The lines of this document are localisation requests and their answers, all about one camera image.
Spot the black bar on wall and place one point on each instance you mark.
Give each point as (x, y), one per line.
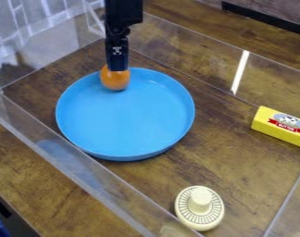
(274, 21)

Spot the clear acrylic back wall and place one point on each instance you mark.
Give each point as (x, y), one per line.
(251, 77)

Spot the clear acrylic corner bracket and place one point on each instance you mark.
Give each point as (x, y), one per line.
(95, 23)

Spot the cream round toy knob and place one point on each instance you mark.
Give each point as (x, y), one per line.
(199, 208)

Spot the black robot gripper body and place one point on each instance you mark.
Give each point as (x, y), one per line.
(123, 13)

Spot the orange ball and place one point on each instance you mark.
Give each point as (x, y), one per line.
(114, 80)

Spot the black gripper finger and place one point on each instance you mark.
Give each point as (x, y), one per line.
(116, 52)

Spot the yellow butter box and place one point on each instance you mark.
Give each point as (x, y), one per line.
(277, 124)

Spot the clear acrylic front wall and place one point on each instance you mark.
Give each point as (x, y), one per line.
(139, 212)

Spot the clear acrylic wall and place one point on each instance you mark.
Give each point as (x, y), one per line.
(251, 77)
(139, 212)

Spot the blue round tray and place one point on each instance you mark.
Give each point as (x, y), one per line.
(127, 125)

